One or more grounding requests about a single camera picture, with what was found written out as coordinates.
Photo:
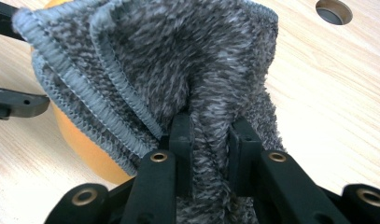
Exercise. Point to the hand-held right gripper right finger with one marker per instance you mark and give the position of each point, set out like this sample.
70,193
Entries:
271,186

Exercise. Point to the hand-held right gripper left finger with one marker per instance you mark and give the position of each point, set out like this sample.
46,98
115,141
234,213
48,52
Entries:
181,155

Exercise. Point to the orange plush toy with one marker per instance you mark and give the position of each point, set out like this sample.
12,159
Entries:
85,149

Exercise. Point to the grey fluffy towel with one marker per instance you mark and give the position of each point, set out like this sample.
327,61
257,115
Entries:
178,62

